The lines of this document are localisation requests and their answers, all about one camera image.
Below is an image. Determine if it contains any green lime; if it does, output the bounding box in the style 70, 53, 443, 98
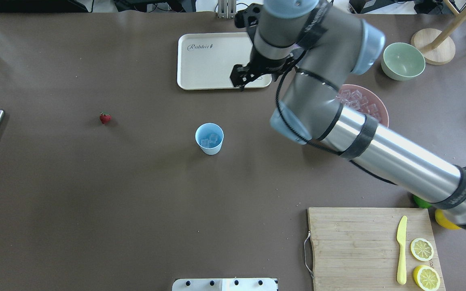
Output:
412, 195, 432, 209

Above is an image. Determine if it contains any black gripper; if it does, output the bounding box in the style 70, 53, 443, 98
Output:
230, 53, 298, 91

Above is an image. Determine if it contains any green bowl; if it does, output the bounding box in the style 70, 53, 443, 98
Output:
381, 42, 426, 81

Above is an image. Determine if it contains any yellow lemon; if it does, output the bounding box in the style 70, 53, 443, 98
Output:
434, 209, 461, 230

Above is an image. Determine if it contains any ice cubes pile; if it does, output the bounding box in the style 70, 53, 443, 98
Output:
336, 89, 382, 124

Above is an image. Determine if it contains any yellow plastic knife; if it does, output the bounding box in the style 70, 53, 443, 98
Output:
396, 215, 407, 285

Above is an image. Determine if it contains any cream rabbit tray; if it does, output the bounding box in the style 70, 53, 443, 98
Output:
176, 32, 253, 91

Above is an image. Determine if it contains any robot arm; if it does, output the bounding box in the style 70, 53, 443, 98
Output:
230, 0, 466, 230

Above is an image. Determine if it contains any light blue cup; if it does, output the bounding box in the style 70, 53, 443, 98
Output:
195, 123, 224, 155

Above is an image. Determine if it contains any lemon slice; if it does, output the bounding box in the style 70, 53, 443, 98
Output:
409, 238, 434, 262

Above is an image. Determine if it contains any red strawberry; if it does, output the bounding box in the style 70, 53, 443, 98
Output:
99, 111, 112, 124

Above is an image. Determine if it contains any pink bowl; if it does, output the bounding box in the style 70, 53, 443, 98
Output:
336, 84, 390, 129

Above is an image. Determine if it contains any lemon half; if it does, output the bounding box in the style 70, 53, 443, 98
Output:
413, 265, 441, 291

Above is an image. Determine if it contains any wooden cutting board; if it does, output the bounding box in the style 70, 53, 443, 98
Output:
307, 207, 436, 291

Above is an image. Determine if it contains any clear ice cube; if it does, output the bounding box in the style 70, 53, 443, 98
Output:
198, 133, 222, 149

